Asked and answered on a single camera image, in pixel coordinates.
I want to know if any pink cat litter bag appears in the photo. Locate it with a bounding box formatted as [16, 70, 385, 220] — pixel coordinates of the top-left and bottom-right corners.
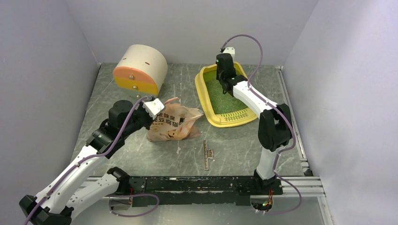
[146, 97, 204, 142]

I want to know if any white orange cylindrical bin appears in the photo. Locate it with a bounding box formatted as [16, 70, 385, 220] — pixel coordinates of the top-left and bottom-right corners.
[113, 45, 168, 96]

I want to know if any torn bag top strip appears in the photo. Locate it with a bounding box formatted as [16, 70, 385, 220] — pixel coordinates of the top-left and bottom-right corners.
[203, 140, 214, 171]

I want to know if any yellow green litter box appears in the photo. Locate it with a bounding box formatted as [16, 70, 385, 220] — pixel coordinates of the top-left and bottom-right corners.
[195, 64, 257, 128]

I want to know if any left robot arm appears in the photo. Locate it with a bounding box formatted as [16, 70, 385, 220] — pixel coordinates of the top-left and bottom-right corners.
[19, 96, 165, 225]

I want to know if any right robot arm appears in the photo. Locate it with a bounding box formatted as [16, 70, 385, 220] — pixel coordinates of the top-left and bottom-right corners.
[216, 53, 296, 194]

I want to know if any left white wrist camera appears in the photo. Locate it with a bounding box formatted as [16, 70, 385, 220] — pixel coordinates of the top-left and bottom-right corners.
[143, 98, 165, 120]

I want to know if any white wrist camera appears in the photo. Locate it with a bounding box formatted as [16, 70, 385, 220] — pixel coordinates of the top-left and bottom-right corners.
[221, 46, 236, 60]
[143, 98, 165, 120]

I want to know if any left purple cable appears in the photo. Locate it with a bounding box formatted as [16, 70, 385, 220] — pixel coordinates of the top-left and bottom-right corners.
[22, 95, 153, 225]

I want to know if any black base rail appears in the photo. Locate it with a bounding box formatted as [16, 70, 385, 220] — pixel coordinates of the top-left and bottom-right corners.
[107, 167, 283, 207]

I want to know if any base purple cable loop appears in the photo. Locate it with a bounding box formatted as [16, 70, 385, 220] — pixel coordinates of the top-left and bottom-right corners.
[108, 191, 161, 218]

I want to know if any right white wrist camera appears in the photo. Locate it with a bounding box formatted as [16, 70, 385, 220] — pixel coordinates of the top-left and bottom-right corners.
[221, 46, 236, 60]

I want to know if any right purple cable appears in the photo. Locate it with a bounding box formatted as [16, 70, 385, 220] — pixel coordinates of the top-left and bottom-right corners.
[220, 34, 303, 216]

